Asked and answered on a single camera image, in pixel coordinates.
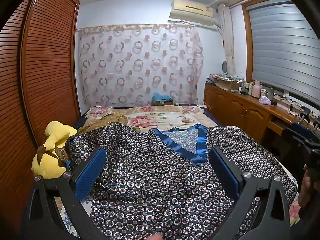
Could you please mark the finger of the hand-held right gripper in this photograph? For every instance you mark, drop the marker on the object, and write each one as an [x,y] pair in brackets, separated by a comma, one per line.
[291,136]

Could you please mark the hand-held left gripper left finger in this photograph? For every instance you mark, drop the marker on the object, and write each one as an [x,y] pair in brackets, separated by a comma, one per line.
[87,172]

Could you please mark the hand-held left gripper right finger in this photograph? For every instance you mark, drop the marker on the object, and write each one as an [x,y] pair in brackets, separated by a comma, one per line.
[225,170]

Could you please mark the navy circle-patterned satin top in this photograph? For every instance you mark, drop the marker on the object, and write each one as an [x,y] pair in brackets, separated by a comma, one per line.
[155,180]

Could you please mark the person's right hand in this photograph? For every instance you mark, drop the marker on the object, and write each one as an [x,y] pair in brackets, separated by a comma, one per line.
[306,187]

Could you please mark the purple cloth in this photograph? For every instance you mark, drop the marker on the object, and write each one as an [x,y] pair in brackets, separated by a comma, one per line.
[264,101]

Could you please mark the yellow plush toy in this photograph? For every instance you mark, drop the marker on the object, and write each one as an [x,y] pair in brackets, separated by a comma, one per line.
[53,135]

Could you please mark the wooden sideboard cabinet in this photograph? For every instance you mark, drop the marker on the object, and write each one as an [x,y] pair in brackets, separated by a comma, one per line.
[240,110]

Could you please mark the pink thermos jug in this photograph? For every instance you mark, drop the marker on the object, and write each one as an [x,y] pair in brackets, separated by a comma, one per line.
[256,90]

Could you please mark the yellow patterned garment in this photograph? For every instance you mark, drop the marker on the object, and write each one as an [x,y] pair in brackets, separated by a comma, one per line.
[110,118]

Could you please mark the group of small bottles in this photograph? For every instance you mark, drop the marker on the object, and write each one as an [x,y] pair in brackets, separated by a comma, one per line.
[245,88]

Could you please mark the cardboard box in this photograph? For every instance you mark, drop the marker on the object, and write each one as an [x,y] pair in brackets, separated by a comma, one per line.
[228,85]

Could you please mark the pink floral blanket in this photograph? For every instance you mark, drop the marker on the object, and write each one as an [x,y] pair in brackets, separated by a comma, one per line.
[155,120]

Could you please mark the grey window blind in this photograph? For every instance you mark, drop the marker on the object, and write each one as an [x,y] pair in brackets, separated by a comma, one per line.
[285,47]

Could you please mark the small desk fan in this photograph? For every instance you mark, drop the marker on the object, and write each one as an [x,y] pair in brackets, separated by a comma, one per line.
[226,68]

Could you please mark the blue cloth bundle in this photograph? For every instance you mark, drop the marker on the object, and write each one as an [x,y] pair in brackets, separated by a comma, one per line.
[161,97]

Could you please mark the cream tied curtain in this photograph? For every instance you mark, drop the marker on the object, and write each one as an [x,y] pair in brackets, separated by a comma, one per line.
[228,42]

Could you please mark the wooden louvered wardrobe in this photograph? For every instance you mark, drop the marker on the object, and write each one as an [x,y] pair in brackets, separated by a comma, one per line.
[50,55]

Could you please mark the wooden window frame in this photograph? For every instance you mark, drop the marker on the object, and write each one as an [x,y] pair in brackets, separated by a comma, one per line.
[247,42]

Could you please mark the beige wall air conditioner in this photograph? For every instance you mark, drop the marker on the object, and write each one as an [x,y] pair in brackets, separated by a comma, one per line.
[191,11]

